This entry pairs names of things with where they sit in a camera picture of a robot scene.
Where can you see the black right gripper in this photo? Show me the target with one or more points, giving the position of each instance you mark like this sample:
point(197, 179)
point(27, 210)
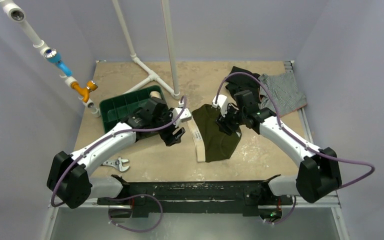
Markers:
point(226, 122)

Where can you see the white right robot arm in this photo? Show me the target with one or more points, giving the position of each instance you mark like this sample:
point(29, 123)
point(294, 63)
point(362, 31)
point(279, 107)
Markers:
point(318, 171)

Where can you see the grey striped underwear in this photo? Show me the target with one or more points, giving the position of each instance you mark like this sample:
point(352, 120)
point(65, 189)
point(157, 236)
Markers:
point(284, 91)

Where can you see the black striped underwear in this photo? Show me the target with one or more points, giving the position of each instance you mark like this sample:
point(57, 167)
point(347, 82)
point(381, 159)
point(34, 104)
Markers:
point(240, 82)

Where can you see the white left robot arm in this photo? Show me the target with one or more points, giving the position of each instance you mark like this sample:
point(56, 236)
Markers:
point(70, 176)

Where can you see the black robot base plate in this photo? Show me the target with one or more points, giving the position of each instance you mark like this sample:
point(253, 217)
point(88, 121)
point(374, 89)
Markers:
point(250, 198)

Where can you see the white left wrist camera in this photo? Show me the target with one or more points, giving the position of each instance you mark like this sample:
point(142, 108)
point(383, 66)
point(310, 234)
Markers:
point(180, 115)

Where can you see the adjustable wrench red handle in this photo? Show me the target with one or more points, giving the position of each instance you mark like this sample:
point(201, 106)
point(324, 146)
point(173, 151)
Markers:
point(120, 164)

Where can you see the green divided organizer tray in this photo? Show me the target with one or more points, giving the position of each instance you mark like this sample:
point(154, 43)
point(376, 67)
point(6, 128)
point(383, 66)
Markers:
point(114, 109)

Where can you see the olive green underwear cream waistband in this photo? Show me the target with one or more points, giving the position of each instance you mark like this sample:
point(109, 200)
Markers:
point(211, 144)

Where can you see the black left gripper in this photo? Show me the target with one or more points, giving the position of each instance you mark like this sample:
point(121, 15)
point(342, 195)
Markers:
point(169, 139)

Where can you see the cream rolled underwear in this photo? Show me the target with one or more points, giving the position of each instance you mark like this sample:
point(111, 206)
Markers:
point(155, 94)

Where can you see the white PVC pipe frame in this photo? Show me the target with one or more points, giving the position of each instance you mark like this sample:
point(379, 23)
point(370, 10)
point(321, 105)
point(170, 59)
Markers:
point(144, 36)

